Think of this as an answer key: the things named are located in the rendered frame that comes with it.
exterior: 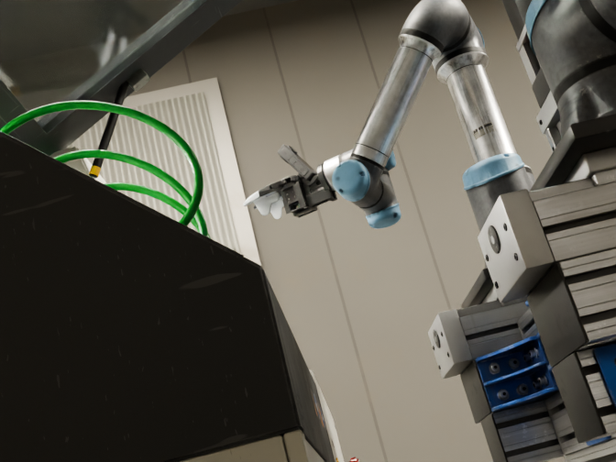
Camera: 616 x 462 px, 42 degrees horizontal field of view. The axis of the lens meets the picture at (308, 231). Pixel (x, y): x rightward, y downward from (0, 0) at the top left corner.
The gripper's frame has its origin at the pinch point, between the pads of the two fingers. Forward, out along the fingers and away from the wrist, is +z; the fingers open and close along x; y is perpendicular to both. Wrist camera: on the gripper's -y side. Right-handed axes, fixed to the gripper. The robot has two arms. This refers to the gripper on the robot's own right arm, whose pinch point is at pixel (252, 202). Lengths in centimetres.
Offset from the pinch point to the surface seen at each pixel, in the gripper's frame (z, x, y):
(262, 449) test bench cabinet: -38, -100, 55
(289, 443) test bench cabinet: -40, -100, 55
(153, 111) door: 82, 113, -92
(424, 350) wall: 9, 136, 39
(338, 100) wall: 13, 150, -75
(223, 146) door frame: 60, 123, -68
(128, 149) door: 94, 105, -77
